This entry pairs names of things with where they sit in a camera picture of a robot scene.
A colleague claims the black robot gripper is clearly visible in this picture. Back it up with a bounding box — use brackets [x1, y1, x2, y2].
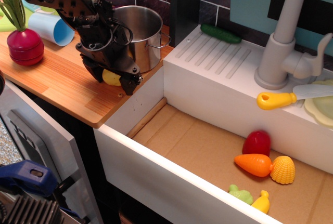
[75, 23, 143, 96]

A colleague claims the yellow toy potato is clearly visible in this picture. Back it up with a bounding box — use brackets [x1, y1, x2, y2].
[102, 69, 121, 86]

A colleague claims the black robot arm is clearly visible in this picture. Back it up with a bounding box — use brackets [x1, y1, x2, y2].
[25, 0, 143, 95]

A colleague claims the stainless steel pot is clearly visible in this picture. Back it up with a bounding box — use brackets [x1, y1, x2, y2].
[113, 5, 171, 73]

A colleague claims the light blue plastic cup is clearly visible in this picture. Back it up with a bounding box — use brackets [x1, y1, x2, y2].
[28, 12, 74, 47]

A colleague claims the white drawer box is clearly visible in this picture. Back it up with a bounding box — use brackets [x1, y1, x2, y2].
[95, 67, 332, 223]

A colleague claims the red wooden toy radish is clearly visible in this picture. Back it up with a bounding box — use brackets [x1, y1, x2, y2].
[1, 0, 44, 66]

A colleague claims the grey oven door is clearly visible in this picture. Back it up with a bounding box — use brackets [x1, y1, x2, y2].
[1, 80, 103, 223]

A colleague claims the white toy sink unit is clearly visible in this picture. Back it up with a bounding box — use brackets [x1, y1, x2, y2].
[163, 28, 332, 173]

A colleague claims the light blue toy knife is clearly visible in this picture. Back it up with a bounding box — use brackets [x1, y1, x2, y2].
[22, 0, 55, 15]

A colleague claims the green toy cucumber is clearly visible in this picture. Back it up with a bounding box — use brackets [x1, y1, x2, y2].
[200, 24, 242, 44]

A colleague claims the green cutting board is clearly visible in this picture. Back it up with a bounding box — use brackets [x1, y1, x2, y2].
[1, 7, 59, 32]

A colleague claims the blue clamp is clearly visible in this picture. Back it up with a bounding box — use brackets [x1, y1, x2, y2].
[1, 160, 58, 197]

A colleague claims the red toy pepper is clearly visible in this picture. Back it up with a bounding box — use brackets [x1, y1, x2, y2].
[242, 130, 271, 156]

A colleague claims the black metal heat sink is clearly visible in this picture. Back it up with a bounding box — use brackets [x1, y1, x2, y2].
[0, 191, 86, 224]

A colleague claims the grey toy faucet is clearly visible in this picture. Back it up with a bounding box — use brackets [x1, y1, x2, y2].
[254, 0, 332, 90]

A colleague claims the orange toy carrot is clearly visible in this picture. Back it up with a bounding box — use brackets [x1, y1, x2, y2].
[234, 154, 273, 177]

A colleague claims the green toy lettuce piece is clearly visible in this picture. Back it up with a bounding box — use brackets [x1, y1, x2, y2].
[228, 184, 254, 205]

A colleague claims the yellow toy corn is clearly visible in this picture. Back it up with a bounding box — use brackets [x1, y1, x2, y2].
[270, 156, 296, 185]

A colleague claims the small yellow toy squash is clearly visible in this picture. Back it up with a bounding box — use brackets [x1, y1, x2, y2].
[251, 190, 270, 214]

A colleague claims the pale green toy plate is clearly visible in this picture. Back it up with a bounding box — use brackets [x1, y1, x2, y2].
[304, 79, 333, 127]

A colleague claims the yellow handled toy knife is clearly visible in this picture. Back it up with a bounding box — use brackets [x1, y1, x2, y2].
[257, 84, 332, 110]

